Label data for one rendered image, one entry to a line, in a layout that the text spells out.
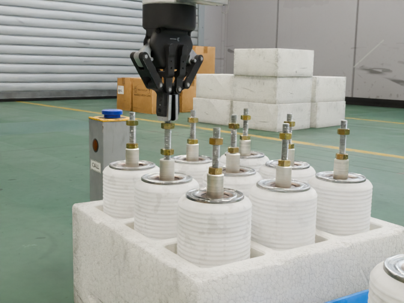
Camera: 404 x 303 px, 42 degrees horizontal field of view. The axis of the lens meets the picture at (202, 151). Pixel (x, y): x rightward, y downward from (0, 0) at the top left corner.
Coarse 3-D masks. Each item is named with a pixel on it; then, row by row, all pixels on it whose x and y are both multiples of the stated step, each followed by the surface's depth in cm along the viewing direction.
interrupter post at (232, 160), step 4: (228, 156) 84; (232, 156) 83; (236, 156) 83; (228, 160) 84; (232, 160) 83; (236, 160) 83; (228, 164) 84; (232, 164) 83; (236, 164) 84; (228, 168) 84; (232, 168) 84; (236, 168) 84; (228, 172) 84; (232, 172) 84; (236, 172) 84
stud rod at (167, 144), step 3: (165, 129) 77; (168, 129) 77; (165, 132) 77; (168, 132) 77; (165, 135) 77; (168, 135) 77; (165, 138) 77; (168, 138) 77; (165, 141) 77; (168, 141) 77; (165, 144) 77; (168, 144) 77; (165, 147) 77; (168, 147) 77; (165, 156) 77; (168, 156) 77; (165, 159) 77; (168, 159) 77
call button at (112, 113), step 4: (104, 112) 102; (108, 112) 101; (112, 112) 101; (116, 112) 101; (120, 112) 102; (104, 116) 102; (108, 116) 102; (112, 116) 102; (116, 116) 102; (120, 116) 103
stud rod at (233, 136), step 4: (232, 116) 83; (236, 116) 83; (232, 120) 83; (236, 120) 83; (232, 132) 83; (236, 132) 84; (232, 136) 83; (236, 136) 84; (232, 140) 84; (236, 140) 84; (232, 144) 84
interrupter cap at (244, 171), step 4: (224, 168) 86; (240, 168) 87; (244, 168) 86; (248, 168) 86; (252, 168) 86; (224, 172) 85; (240, 172) 85; (244, 172) 84; (248, 172) 83; (252, 172) 83; (228, 176) 81; (232, 176) 81; (236, 176) 81; (240, 176) 81; (244, 176) 81
